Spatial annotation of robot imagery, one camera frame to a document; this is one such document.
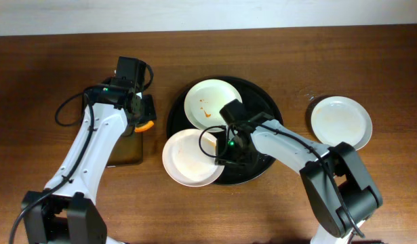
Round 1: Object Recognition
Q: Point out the orange sponge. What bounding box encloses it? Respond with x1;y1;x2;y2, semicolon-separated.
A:
134;121;154;133

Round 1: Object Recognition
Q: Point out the white plate bottom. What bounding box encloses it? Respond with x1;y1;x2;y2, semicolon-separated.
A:
162;129;224;187

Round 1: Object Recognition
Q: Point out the white plate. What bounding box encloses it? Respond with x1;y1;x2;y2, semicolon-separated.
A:
162;129;224;187
184;79;242;130

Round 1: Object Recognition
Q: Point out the white plate top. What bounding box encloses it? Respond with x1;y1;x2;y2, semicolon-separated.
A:
184;79;242;130

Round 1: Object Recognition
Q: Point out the pale green plate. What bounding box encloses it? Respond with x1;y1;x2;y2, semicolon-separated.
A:
311;96;373;150

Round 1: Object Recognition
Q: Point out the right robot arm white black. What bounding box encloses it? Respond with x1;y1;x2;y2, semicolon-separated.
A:
211;100;382;243

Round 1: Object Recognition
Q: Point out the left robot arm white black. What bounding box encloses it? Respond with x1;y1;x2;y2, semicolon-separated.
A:
9;56;157;243

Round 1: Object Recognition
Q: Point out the black rectangular tray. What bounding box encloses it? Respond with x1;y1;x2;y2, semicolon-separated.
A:
84;85;145;167

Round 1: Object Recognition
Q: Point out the round black tray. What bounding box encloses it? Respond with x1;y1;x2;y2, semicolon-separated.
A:
166;76;283;186

